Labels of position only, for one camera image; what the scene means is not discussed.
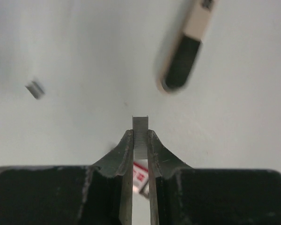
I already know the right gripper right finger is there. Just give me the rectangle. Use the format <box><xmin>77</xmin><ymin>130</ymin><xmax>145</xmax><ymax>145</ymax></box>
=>
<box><xmin>148</xmin><ymin>130</ymin><xmax>281</xmax><ymax>225</ymax></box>

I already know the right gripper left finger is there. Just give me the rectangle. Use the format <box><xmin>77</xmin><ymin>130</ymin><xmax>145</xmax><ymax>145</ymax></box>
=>
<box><xmin>0</xmin><ymin>130</ymin><xmax>133</xmax><ymax>225</ymax></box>

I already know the grey staple strip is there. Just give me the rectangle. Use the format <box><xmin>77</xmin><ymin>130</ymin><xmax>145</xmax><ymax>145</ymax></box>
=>
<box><xmin>133</xmin><ymin>116</ymin><xmax>149</xmax><ymax>160</ymax></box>
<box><xmin>25</xmin><ymin>79</ymin><xmax>45</xmax><ymax>100</ymax></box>

